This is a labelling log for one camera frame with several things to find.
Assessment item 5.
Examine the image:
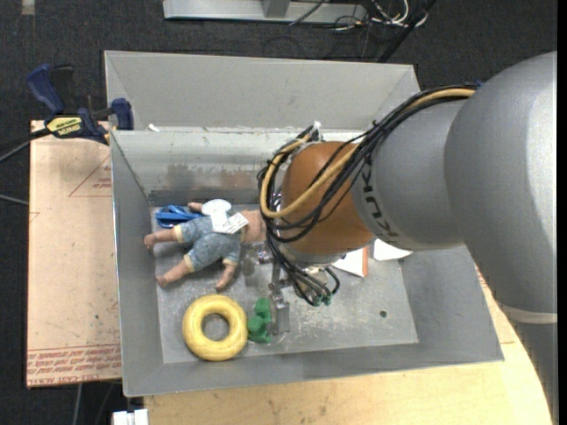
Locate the brown cardboard board, red print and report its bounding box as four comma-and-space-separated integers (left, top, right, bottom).
26, 120, 123, 389

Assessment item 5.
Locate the white and orange box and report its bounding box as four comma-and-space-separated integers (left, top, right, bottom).
331, 236, 415, 280

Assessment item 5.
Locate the yellow ring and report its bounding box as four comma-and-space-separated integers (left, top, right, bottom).
182, 293, 249, 363

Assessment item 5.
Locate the grey metal bin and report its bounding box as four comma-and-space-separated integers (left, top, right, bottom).
104, 50, 505, 398

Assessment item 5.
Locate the baby doll in blue clothes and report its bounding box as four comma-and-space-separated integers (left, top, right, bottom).
143, 198, 269, 293

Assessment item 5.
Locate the blue plastic tool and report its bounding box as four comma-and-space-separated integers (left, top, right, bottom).
154, 204, 206, 229

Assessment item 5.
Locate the clear glass thing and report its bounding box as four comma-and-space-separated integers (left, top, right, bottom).
240, 243, 272, 279

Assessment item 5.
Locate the green plastic toy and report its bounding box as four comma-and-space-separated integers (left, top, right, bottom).
246, 297, 274, 345

